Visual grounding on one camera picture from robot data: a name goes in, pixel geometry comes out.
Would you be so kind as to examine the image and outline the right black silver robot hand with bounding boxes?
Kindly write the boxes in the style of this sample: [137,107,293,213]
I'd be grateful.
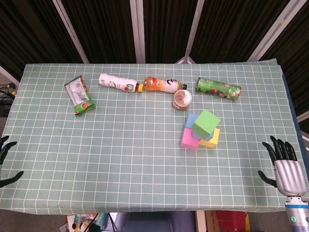
[257,135,309,196]

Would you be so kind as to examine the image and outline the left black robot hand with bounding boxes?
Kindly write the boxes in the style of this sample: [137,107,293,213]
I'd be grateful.
[0,135,25,189]

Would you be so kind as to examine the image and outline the yellow foam cube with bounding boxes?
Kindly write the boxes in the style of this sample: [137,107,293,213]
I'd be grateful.
[198,128,221,148]

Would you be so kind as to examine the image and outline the green foam cube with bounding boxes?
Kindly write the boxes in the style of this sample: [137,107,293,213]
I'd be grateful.
[192,109,222,140]

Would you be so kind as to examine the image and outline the pink foam cube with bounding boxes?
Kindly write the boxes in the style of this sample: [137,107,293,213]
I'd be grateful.
[180,127,200,150]

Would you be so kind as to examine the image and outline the blue pad under tablecloth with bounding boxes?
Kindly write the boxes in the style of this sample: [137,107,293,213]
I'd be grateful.
[281,65,304,138]

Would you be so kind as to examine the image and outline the red cardboard box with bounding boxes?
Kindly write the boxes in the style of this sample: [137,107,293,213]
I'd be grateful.
[205,210,251,232]

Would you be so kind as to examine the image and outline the green snack packet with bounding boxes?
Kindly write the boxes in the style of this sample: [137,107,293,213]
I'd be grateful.
[64,75,96,117]

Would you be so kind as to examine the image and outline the white table leg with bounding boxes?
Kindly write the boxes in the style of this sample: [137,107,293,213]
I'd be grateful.
[195,210,206,232]

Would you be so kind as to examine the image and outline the colorful packages pile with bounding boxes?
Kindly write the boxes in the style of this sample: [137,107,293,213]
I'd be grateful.
[67,213,109,232]

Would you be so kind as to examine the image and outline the green chips can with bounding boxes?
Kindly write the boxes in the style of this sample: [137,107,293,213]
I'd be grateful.
[195,77,242,100]

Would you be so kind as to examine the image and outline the green checked tablecloth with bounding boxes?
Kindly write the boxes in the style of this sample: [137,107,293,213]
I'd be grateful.
[0,63,309,215]

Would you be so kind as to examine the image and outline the white bottle yellow cap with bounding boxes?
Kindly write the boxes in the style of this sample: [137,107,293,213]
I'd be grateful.
[98,73,144,93]

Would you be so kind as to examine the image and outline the small clear plastic jar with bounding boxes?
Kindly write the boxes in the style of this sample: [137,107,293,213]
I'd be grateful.
[172,89,193,112]

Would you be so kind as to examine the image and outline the blue chair seat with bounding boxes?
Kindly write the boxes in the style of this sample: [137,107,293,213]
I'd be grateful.
[115,212,197,232]

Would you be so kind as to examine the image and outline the orange drink bottle black cap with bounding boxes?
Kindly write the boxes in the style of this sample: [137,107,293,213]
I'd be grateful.
[143,76,188,94]

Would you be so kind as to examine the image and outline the dark brown curtain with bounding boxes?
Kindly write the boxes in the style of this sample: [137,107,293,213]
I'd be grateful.
[0,0,309,116]

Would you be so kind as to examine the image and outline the yellow black cable bundle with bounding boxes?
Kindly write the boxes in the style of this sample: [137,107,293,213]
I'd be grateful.
[0,82,17,97]

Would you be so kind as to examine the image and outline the white frame post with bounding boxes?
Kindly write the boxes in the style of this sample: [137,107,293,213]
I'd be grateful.
[129,0,146,64]
[247,0,301,62]
[52,0,89,64]
[175,0,206,64]

